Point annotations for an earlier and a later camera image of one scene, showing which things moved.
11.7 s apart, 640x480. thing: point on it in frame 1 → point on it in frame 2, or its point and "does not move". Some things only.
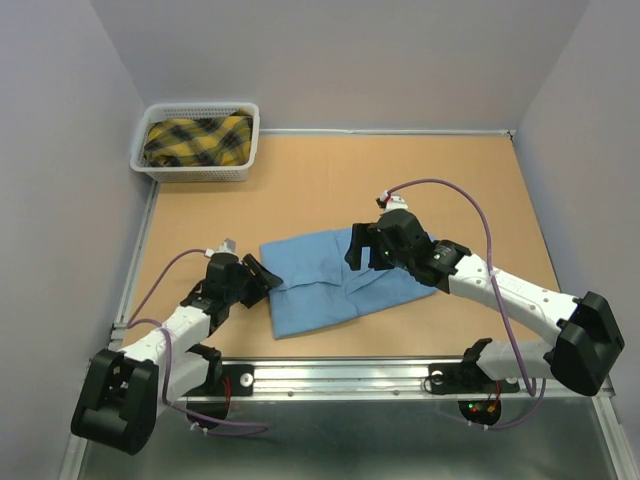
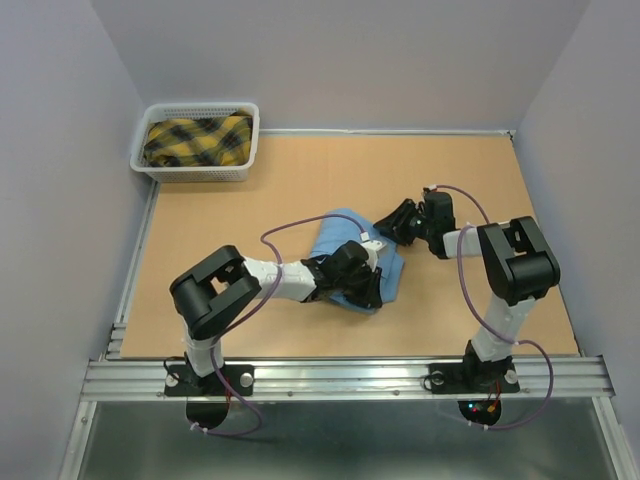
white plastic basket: (234, 172) does not move
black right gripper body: (382, 257) → (409, 222)
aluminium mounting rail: (368, 379) does not move
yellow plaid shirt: (223, 140) does not move
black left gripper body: (244, 282) → (359, 287)
